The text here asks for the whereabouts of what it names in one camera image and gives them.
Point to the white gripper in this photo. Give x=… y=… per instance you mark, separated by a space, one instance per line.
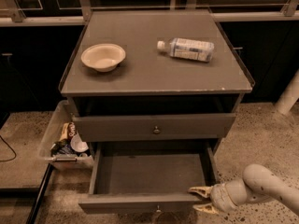
x=220 y=197

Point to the grey drawer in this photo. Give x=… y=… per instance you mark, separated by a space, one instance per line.
x=154 y=127
x=148 y=176

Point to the grey top drawer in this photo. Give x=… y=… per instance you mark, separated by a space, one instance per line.
x=154 y=127

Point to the grey drawer cabinet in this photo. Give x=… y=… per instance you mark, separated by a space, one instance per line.
x=149 y=83

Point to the white cup in bin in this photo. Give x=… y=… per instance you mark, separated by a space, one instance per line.
x=77 y=144

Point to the clear plastic water bottle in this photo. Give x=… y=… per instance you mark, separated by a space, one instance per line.
x=183 y=48

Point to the snack bag in bin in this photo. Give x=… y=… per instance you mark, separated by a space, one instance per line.
x=68 y=131

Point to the clear plastic storage bin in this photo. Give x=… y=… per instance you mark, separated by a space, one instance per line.
x=60 y=116

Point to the metal railing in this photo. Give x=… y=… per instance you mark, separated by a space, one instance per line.
x=44 y=12

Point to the white post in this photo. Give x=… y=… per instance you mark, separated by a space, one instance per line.
x=289 y=97

